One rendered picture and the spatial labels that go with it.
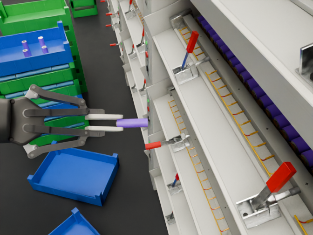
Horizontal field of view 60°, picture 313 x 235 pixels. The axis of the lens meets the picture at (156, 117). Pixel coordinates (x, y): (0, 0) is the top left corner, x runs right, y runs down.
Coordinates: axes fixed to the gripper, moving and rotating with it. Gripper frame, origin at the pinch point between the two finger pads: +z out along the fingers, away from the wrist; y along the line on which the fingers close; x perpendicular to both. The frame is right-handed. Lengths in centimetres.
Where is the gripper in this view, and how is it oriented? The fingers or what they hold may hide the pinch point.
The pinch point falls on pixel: (104, 122)
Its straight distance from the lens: 55.0
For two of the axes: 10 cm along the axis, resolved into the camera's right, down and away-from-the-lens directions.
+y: -0.3, -9.9, 1.1
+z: 8.8, 0.3, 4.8
